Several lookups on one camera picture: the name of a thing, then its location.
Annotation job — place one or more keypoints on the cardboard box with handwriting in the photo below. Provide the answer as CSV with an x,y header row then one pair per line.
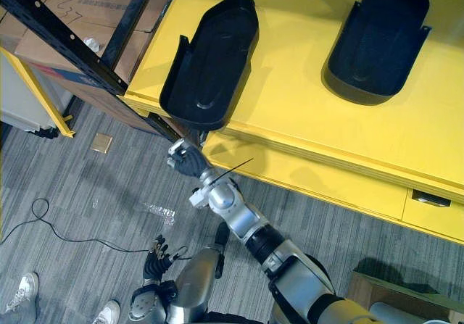
x,y
98,5

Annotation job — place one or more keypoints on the plain brown cardboard box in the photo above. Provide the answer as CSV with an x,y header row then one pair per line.
x,y
69,45

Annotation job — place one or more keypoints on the yellow drawer front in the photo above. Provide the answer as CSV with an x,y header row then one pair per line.
x,y
431,213

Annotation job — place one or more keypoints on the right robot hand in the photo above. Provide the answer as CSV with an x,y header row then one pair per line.
x,y
190,161

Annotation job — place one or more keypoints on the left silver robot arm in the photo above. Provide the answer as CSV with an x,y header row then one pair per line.
x,y
142,305

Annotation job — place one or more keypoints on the black metal rack frame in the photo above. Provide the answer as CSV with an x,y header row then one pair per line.
x,y
61,36

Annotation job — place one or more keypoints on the silver robot leg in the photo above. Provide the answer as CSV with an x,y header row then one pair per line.
x,y
195,284

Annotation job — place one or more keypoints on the white cabinet with yellow frame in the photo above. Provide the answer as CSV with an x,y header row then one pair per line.
x,y
25,95

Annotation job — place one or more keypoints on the yellow shelf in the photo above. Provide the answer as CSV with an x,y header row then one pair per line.
x,y
326,128

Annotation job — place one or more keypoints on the crumpled white paper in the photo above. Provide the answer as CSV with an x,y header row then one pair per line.
x,y
93,44

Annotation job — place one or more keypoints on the person's foot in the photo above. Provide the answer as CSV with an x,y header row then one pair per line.
x,y
24,290
108,313

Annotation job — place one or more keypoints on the open cardboard box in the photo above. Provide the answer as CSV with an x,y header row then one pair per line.
x,y
402,291

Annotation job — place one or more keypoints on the small brown cardboard box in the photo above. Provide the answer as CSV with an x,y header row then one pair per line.
x,y
12,30

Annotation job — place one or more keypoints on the black plastic housing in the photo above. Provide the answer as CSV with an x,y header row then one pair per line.
x,y
377,37
210,63

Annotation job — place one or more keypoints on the dark robot foot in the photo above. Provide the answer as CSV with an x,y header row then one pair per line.
x,y
222,234

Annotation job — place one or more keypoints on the cardboard box with blue print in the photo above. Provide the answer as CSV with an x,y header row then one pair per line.
x,y
94,97

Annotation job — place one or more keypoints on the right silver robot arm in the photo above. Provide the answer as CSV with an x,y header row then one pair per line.
x,y
239,219

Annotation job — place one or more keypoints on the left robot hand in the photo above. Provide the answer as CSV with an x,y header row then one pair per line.
x,y
156,266

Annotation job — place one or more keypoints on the brass floor plate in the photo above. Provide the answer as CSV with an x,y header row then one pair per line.
x,y
102,143

